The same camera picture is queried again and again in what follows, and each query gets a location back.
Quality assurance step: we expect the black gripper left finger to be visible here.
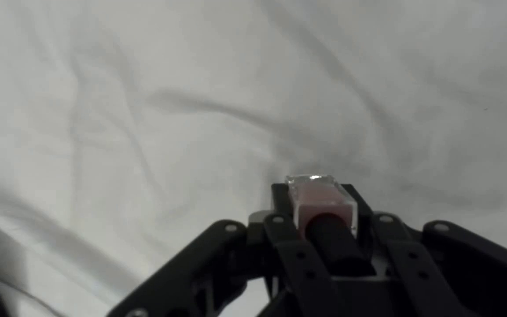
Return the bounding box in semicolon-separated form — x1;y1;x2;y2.
106;182;341;317

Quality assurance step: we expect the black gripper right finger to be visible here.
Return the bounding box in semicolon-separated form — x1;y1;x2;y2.
342;184;507;317

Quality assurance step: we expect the pale pink nail polish bottle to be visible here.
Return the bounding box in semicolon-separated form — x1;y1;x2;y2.
286;173;379;279

